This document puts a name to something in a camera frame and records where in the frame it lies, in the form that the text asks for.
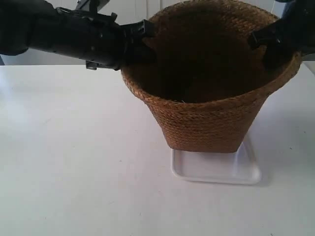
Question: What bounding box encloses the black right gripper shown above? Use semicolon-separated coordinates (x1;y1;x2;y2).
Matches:
249;0;315;71

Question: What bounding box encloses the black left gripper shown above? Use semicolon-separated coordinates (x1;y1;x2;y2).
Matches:
31;7;157;70

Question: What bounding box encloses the brown woven wicker basket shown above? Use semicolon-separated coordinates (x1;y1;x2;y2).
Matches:
122;0;302;153

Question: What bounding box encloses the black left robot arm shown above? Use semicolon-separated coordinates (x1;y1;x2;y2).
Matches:
0;0;156;70

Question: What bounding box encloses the white rectangular plastic tray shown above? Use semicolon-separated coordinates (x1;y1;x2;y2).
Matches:
171;136;262;185

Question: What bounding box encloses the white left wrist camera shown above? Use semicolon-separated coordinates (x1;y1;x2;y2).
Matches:
75;0;110;12

